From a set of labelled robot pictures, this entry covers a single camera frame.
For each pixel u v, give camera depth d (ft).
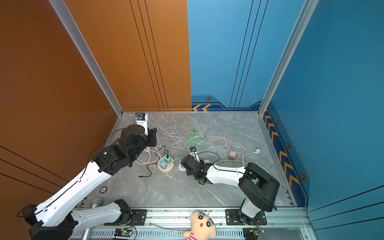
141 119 1.84
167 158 2.85
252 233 2.29
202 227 2.11
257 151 3.15
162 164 2.77
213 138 3.43
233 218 2.38
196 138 3.44
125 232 2.32
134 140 1.61
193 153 2.49
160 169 2.87
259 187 1.45
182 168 2.86
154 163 3.01
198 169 2.16
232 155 3.09
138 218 2.42
